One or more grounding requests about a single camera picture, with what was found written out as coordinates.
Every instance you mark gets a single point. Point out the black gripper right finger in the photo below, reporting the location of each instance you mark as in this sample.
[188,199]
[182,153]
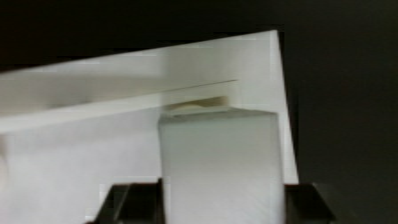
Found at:
[316,205]

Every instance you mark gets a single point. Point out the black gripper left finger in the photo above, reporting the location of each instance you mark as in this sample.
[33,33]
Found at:
[134,204]

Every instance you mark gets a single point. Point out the white table leg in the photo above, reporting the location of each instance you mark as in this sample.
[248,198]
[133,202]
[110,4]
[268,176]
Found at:
[221,167]

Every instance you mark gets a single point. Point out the white square tabletop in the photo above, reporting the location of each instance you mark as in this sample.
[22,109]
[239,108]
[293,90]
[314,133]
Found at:
[81,111]

